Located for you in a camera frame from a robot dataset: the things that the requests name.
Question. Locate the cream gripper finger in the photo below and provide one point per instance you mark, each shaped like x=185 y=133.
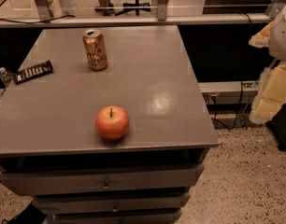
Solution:
x=271 y=94
x=261 y=39

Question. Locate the red apple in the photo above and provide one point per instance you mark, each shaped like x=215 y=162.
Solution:
x=112 y=122

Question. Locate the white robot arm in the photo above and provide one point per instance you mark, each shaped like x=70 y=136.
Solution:
x=277 y=46

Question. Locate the grey metal floor beam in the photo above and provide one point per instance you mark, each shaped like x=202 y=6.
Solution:
x=229 y=93

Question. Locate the black office chair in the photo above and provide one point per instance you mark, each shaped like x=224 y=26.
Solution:
x=136 y=7

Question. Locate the bottom grey drawer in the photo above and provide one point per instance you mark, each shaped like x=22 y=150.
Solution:
x=127 y=217

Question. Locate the grey drawer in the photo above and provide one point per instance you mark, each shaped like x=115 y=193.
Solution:
x=112 y=203
x=127 y=217
x=95 y=180

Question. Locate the gold soda can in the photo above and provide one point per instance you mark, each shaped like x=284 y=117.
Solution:
x=95 y=49

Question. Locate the person leg in background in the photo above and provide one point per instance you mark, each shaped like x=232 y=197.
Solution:
x=105 y=7

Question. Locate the grey drawer cabinet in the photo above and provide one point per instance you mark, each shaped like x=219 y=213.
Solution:
x=120 y=146

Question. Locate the black snack bar wrapper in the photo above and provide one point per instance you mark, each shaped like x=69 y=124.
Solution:
x=35 y=71

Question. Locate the middle grey drawer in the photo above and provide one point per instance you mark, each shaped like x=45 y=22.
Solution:
x=112 y=203

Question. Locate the clear plastic water bottle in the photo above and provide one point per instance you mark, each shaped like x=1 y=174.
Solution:
x=5 y=76

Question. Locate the top grey drawer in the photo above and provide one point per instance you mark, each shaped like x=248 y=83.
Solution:
x=95 y=180

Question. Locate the grey metal frame rail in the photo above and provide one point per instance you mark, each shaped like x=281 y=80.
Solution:
x=118 y=21

